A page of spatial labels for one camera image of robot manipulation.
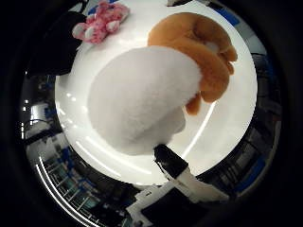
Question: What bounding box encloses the black fabric container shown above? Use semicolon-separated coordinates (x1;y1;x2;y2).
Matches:
27;11;88;77

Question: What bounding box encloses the orange and white fox plush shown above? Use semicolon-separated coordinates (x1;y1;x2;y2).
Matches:
87;11;239;156

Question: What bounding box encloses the pink plush toy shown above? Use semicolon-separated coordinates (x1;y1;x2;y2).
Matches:
71;0;131;44

